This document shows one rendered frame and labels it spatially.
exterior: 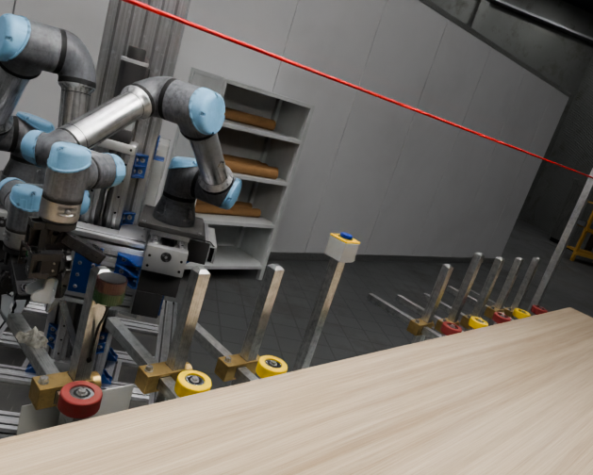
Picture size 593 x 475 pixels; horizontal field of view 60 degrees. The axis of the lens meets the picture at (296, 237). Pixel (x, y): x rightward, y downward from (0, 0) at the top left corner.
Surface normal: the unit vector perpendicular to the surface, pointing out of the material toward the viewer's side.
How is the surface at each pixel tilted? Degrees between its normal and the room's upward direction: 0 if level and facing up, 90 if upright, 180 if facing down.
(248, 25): 90
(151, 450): 0
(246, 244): 90
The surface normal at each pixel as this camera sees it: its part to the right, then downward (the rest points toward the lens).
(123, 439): 0.29, -0.92
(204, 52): 0.63, 0.39
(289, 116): -0.72, -0.04
